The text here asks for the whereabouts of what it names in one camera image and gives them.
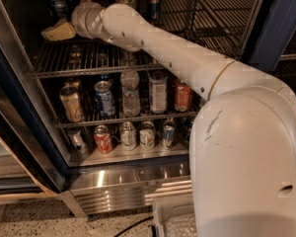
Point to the blue pepsi can middle shelf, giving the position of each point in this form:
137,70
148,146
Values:
105,99

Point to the clear water bottle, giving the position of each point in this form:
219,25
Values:
130,93

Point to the open glass fridge door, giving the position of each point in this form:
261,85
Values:
26,173

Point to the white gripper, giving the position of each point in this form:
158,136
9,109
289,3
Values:
79,20

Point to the orange soda can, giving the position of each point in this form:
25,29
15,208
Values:
183,94

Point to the blue silver can bottom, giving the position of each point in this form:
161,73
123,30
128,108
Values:
168,133

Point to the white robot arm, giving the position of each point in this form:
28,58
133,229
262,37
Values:
242,148

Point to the gold can middle shelf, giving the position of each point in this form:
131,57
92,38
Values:
71,102

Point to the white label tall can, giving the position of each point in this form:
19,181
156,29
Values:
157,91

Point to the white can bottom centre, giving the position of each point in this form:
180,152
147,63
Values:
147,135

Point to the top wire shelf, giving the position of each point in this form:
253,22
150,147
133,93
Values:
219,25

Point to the white plastic bin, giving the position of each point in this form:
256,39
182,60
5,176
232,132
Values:
165,208

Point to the bubble wrap sheet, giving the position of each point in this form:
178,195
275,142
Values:
181,226

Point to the blue pepsi can shelf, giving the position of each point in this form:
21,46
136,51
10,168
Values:
58,9
105,99

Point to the middle wire shelf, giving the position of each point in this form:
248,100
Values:
92,114

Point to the tall slim blue can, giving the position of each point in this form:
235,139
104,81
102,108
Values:
153,8

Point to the blue pepsi can bottom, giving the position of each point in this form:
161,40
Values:
187,128

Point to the stainless steel fridge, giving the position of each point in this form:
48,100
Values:
98,182

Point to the white green can bottom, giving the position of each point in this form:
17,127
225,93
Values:
127,133

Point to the red can bottom shelf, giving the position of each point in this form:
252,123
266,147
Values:
102,138

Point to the blue pepsi can top shelf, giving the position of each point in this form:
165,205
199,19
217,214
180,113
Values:
58,9

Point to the wire shelf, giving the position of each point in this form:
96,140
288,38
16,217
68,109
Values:
219,25
92,114

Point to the silver can bottom left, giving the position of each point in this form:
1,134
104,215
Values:
77,140

